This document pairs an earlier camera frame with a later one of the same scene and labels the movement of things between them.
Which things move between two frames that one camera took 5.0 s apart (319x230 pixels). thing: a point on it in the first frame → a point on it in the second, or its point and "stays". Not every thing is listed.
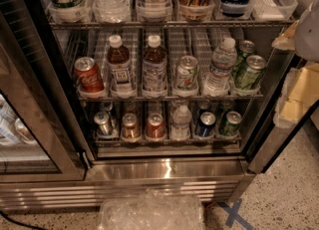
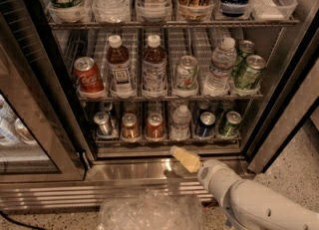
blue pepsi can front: [207, 124] stays
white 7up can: [187, 76] stays
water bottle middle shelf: [223, 61] stays
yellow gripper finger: [286, 40] → [215, 177]
